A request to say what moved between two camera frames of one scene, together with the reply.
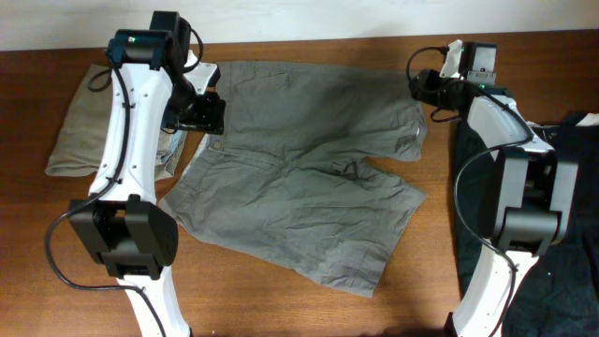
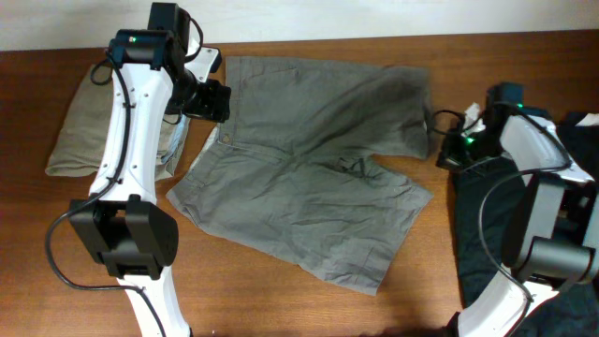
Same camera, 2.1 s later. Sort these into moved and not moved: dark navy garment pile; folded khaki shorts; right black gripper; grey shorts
Moved: right black gripper
Not moved: dark navy garment pile; grey shorts; folded khaki shorts
